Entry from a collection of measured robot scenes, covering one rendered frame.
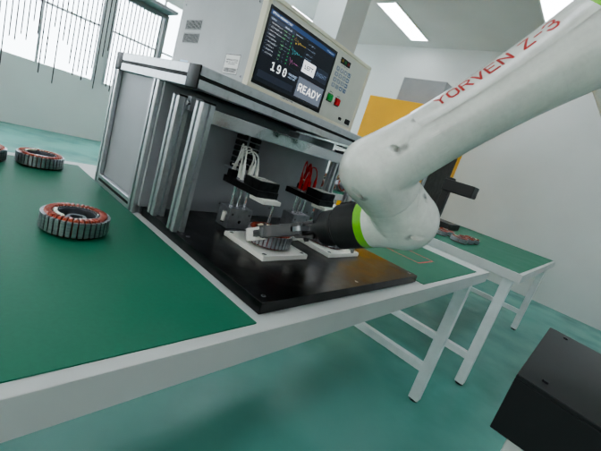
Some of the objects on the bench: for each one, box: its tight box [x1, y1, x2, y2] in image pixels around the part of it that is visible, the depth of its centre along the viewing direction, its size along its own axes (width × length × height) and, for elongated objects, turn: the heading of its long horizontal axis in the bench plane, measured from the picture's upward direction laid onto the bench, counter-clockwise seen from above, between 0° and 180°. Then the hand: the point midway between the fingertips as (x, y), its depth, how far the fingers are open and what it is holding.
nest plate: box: [224, 231, 308, 261], centre depth 85 cm, size 15×15×1 cm
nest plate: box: [298, 238, 359, 258], centre depth 103 cm, size 15×15×1 cm
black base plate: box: [141, 207, 418, 315], centre depth 95 cm, size 47×64×2 cm
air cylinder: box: [279, 209, 309, 226], centre depth 112 cm, size 5×8×6 cm
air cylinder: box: [216, 202, 253, 229], centre depth 93 cm, size 5×8×6 cm
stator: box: [38, 202, 111, 240], centre depth 65 cm, size 11×11×4 cm
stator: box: [245, 221, 292, 251], centre depth 84 cm, size 11×11×4 cm
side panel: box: [94, 68, 164, 214], centre depth 91 cm, size 28×3×32 cm, turn 174°
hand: (270, 234), depth 84 cm, fingers closed on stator, 11 cm apart
